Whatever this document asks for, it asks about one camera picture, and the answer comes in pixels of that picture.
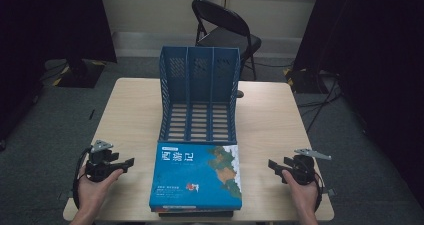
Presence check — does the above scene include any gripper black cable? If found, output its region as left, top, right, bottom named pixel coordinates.
left=313, top=171, right=325, bottom=213
left=72, top=147, right=93, bottom=210

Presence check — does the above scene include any black stand base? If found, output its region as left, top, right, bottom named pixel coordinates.
left=283, top=66, right=331, bottom=94
left=52, top=58, right=106, bottom=89

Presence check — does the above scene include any blue plastic file rack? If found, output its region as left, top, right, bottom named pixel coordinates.
left=157, top=45, right=242, bottom=145

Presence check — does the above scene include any person's right hand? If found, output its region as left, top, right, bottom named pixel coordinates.
left=282, top=170, right=319, bottom=215

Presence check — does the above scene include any black book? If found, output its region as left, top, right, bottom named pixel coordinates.
left=158, top=210, right=234, bottom=218

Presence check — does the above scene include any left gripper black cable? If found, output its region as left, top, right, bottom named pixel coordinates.
left=72, top=147, right=93, bottom=210

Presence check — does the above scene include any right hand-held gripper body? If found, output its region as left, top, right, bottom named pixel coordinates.
left=283, top=148, right=333, bottom=186

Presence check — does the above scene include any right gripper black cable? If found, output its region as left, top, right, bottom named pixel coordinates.
left=313, top=171, right=325, bottom=213

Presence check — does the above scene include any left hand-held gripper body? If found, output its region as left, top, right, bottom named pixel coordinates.
left=84, top=139, right=121, bottom=183

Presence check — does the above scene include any person's left hand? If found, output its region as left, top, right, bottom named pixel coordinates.
left=77, top=168, right=124, bottom=211

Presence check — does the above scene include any black floor cable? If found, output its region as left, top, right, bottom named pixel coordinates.
left=296, top=71, right=343, bottom=134

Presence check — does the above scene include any black curtain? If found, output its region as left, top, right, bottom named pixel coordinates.
left=293, top=0, right=424, bottom=206
left=0, top=0, right=118, bottom=143

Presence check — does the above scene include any black folding chair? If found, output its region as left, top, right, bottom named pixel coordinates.
left=191, top=0, right=263, bottom=99

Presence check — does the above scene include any blue book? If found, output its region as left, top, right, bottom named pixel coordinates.
left=148, top=141, right=243, bottom=213

